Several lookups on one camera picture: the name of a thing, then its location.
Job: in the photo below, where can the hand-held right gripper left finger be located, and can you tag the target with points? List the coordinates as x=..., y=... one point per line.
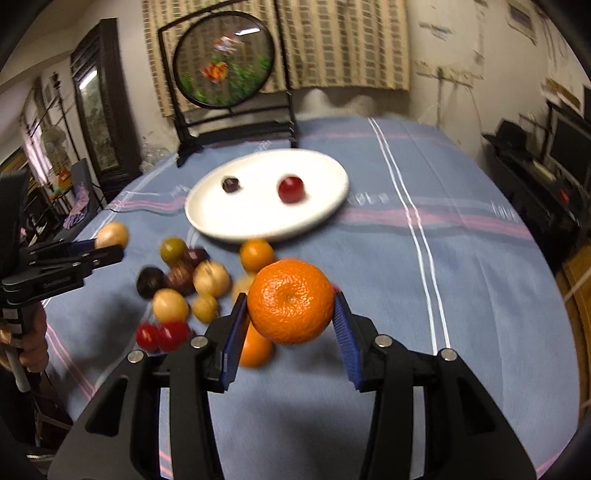
x=233, y=332

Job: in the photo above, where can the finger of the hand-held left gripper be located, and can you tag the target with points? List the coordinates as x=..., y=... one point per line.
x=104, y=256
x=81, y=246

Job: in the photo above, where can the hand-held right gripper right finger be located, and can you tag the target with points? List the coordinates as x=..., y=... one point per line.
x=346, y=341

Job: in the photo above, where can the smooth tan round fruit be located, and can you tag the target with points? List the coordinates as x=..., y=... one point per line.
x=171, y=305
x=112, y=234

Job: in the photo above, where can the dark red round fruit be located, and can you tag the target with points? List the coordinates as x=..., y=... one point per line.
x=174, y=334

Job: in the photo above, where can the textured orange mandarin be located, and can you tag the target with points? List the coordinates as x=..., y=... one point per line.
x=256, y=353
x=291, y=302

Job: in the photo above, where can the dark brown passion fruit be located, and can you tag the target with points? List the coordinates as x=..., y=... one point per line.
x=197, y=255

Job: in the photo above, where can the red cherry tomato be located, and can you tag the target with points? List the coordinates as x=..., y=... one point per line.
x=147, y=337

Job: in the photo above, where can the white oval plate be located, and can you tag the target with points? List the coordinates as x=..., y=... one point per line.
x=258, y=217

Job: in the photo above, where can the person's left hand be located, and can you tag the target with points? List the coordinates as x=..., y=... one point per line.
x=37, y=350

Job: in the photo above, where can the small tan round fruit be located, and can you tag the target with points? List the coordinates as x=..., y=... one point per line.
x=204, y=308

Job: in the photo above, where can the purple cloth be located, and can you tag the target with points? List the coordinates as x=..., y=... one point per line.
x=76, y=205

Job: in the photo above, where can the dark purple round fruit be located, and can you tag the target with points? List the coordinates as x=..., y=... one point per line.
x=150, y=282

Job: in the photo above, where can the pale yellow potato on table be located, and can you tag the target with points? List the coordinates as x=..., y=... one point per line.
x=211, y=278

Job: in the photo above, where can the dark chair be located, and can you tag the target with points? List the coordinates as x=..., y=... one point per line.
x=82, y=177

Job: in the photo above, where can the olive green round fruit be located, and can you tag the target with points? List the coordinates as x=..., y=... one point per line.
x=173, y=249

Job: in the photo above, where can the blue striped tablecloth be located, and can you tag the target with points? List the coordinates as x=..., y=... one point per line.
x=415, y=300

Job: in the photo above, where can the smooth orange round fruit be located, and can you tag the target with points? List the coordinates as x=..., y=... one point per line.
x=257, y=254

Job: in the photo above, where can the dark framed painting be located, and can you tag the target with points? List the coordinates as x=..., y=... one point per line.
x=99, y=120

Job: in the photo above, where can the dark plum on plate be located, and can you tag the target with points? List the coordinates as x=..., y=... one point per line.
x=231, y=184

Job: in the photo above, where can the black wooden mirror stand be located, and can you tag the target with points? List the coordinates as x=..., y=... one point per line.
x=221, y=60

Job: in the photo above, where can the black desk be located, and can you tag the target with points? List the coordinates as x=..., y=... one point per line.
x=531, y=194

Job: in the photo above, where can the beige checked curtain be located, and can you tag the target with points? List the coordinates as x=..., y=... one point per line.
x=346, y=41

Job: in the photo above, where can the black computer monitor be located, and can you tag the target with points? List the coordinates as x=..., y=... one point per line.
x=570, y=138

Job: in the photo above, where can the white wall vent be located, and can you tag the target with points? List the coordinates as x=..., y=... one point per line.
x=524, y=16

